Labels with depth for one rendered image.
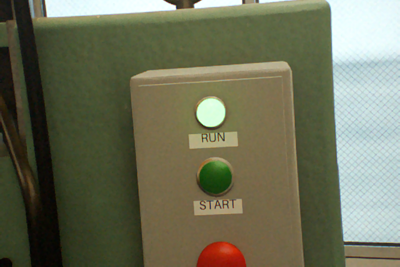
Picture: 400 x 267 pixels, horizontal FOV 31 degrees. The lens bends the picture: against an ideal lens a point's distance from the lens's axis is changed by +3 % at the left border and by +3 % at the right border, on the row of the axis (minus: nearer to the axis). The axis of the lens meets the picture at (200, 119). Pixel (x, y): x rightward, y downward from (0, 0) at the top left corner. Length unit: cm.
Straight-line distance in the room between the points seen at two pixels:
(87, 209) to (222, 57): 15
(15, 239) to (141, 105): 19
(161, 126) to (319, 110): 12
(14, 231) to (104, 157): 11
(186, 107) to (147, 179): 5
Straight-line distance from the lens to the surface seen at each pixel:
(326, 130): 49
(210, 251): 44
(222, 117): 42
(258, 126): 43
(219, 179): 43
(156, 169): 44
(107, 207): 52
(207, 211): 44
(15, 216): 58
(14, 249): 59
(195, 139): 43
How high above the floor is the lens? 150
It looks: 7 degrees down
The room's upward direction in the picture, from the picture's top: 4 degrees counter-clockwise
